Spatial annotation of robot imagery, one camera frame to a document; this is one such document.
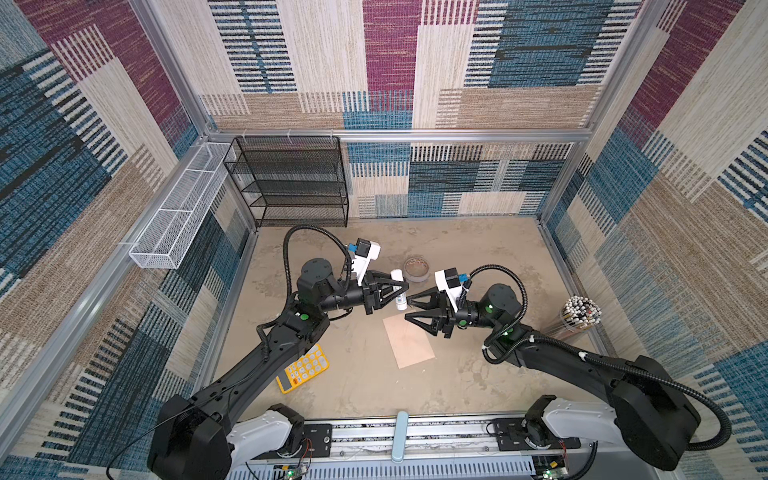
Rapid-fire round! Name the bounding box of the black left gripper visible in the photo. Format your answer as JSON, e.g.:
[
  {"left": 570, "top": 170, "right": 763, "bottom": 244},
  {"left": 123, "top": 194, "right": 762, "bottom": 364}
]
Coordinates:
[{"left": 316, "top": 271, "right": 405, "bottom": 319}]

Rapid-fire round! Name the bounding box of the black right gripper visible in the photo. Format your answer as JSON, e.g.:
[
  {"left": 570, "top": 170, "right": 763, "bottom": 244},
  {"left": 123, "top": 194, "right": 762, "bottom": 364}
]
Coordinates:
[{"left": 405, "top": 285, "right": 499, "bottom": 338}]

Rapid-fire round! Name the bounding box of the pink envelope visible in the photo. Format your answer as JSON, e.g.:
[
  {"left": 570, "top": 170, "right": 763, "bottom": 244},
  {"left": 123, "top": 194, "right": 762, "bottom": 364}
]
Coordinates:
[{"left": 383, "top": 314, "right": 435, "bottom": 369}]

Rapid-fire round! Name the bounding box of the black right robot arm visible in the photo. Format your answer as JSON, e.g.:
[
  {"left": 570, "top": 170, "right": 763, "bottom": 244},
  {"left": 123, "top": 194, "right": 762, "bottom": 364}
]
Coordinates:
[{"left": 405, "top": 264, "right": 732, "bottom": 471}]

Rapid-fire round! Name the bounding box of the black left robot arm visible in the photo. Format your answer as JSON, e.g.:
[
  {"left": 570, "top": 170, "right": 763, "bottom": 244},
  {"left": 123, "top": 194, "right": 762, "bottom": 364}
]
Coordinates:
[{"left": 145, "top": 226, "right": 409, "bottom": 479}]

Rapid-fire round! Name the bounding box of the white tape roll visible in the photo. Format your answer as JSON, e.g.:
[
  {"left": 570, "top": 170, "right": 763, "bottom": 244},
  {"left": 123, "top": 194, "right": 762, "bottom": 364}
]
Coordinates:
[{"left": 402, "top": 255, "right": 430, "bottom": 283}]

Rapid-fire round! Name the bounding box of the yellow calculator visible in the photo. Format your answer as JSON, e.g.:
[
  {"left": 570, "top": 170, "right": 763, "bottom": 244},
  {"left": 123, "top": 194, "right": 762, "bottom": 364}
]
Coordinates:
[{"left": 276, "top": 345, "right": 329, "bottom": 394}]

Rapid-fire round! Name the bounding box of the black mesh shelf rack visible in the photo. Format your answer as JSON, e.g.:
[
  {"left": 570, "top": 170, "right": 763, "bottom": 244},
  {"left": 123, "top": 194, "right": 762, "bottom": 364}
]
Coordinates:
[{"left": 224, "top": 136, "right": 349, "bottom": 227}]

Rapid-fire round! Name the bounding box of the pencil holder with pencils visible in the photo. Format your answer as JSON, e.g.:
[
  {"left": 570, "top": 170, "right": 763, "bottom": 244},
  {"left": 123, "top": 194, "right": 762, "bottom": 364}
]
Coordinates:
[{"left": 542, "top": 295, "right": 602, "bottom": 340}]

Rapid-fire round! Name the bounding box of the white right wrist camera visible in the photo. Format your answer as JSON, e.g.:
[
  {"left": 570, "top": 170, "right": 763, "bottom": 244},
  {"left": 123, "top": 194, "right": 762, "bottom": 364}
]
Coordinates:
[{"left": 434, "top": 268, "right": 470, "bottom": 312}]

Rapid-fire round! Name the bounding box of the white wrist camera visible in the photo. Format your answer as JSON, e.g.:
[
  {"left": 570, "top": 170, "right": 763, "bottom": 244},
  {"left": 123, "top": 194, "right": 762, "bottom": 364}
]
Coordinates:
[
  {"left": 434, "top": 268, "right": 470, "bottom": 312},
  {"left": 348, "top": 238, "right": 381, "bottom": 286}
]

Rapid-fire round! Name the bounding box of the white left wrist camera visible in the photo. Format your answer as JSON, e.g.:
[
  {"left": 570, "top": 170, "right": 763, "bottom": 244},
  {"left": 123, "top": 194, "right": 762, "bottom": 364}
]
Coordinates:
[{"left": 348, "top": 238, "right": 381, "bottom": 286}]

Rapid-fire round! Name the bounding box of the light blue handle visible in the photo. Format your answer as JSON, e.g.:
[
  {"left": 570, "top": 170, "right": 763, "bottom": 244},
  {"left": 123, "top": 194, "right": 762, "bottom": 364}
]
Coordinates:
[{"left": 391, "top": 411, "right": 409, "bottom": 464}]

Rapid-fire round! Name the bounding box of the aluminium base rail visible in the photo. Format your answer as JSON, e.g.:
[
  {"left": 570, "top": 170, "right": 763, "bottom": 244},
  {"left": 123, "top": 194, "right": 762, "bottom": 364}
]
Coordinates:
[{"left": 149, "top": 413, "right": 667, "bottom": 480}]

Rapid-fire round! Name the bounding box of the white wire basket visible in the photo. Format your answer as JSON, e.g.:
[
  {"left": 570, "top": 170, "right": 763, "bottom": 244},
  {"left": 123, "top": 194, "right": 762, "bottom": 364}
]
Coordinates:
[{"left": 129, "top": 142, "right": 230, "bottom": 270}]

